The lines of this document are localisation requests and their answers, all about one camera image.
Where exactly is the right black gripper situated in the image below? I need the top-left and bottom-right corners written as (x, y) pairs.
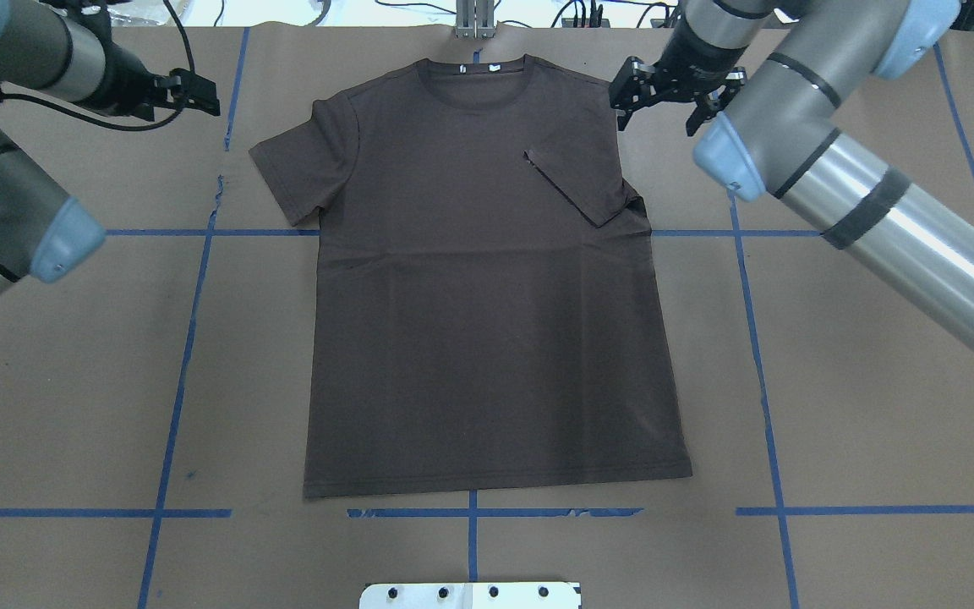
top-left (608, 34), bottom-right (747, 136)

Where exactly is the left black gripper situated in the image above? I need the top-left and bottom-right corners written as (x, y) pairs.
top-left (103, 43), bottom-right (222, 121)

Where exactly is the dark brown t-shirt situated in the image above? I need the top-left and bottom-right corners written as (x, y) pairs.
top-left (249, 55), bottom-right (692, 500)

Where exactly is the white arm mounting base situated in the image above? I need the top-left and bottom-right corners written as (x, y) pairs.
top-left (358, 581), bottom-right (583, 608)

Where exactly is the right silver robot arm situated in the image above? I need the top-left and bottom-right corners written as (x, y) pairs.
top-left (610, 1), bottom-right (974, 352)

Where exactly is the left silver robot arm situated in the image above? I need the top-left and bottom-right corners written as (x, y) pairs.
top-left (0, 1), bottom-right (222, 296)

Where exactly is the aluminium camera post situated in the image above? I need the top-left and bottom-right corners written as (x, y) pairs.
top-left (455, 0), bottom-right (497, 40)

